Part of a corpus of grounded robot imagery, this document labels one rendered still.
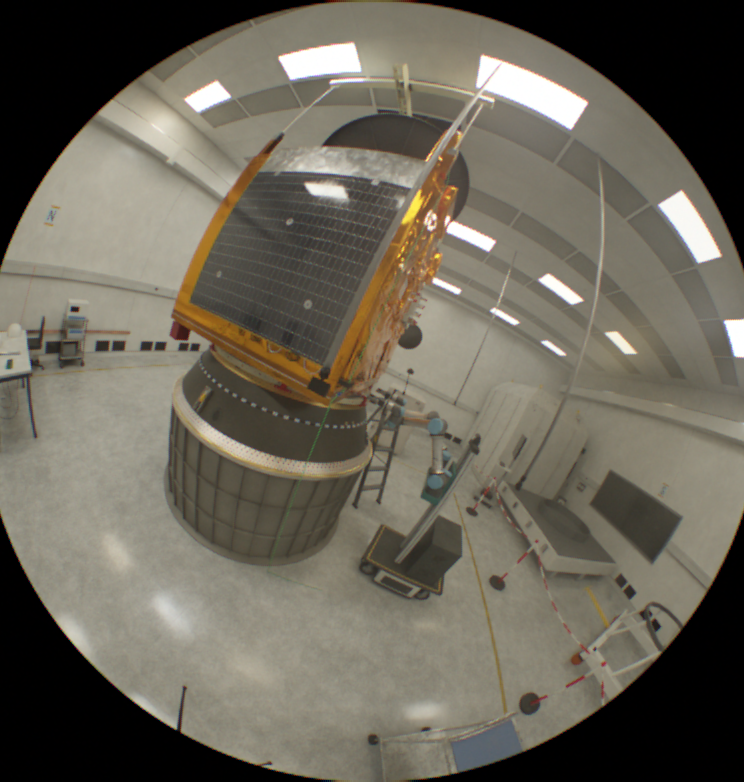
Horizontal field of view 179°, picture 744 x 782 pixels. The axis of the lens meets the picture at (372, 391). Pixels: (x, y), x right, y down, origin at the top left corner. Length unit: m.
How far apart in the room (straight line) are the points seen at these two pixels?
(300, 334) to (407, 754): 2.85
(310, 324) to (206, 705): 2.58
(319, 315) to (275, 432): 0.84
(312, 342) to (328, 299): 0.24
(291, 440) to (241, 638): 1.67
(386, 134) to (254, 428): 2.93
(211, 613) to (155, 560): 0.64
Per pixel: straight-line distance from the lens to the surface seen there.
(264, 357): 1.49
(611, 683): 4.25
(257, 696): 2.15
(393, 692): 2.45
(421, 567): 2.55
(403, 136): 2.85
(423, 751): 2.30
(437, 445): 1.79
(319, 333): 1.27
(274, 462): 1.67
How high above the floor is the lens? 2.15
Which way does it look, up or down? 10 degrees down
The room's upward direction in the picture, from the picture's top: 25 degrees clockwise
